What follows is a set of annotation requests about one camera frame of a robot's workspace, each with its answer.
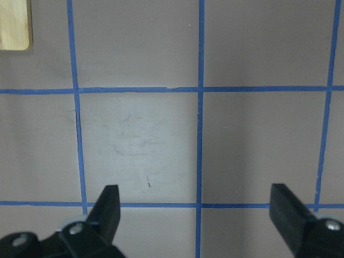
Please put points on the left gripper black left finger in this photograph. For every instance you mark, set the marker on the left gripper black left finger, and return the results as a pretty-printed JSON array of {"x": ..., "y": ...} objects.
[{"x": 89, "y": 237}]

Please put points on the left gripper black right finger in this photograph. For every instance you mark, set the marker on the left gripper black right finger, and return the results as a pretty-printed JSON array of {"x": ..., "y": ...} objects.
[{"x": 306, "y": 233}]

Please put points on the wooden mug stand base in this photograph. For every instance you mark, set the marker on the wooden mug stand base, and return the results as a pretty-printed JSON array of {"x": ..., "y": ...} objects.
[{"x": 16, "y": 26}]

